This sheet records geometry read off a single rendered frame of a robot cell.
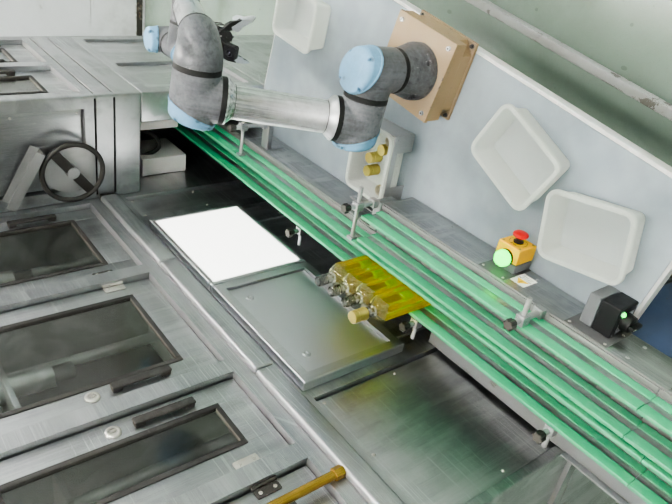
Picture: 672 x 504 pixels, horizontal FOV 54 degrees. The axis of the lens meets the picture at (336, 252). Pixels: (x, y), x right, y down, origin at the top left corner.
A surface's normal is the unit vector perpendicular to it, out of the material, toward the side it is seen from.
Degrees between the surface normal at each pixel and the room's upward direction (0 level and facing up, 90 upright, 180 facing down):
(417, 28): 5
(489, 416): 89
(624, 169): 0
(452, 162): 0
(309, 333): 90
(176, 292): 90
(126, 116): 90
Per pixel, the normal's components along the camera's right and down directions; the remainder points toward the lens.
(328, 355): 0.15, -0.86
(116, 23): 0.61, 0.47
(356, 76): -0.71, 0.04
